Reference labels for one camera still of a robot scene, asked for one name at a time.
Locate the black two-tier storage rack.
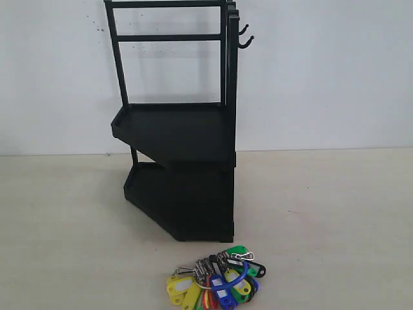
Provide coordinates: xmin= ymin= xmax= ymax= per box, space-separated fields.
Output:
xmin=105 ymin=1 xmax=246 ymax=243

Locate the colourful key tag bunch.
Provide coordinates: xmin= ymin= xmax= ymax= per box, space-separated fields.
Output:
xmin=166 ymin=245 xmax=267 ymax=309

